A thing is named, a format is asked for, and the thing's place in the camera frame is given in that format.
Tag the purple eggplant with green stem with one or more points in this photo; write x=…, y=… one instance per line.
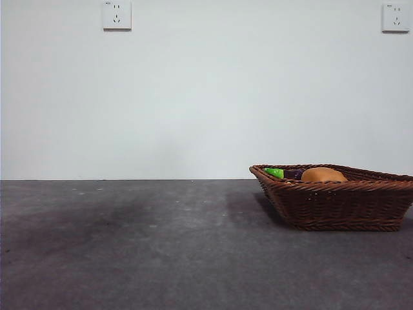
x=292, y=174

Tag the brown potato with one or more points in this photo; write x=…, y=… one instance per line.
x=324, y=175

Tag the brown wicker basket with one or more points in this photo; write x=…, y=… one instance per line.
x=338, y=206

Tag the white wall socket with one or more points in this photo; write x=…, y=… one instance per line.
x=117, y=16
x=395, y=17

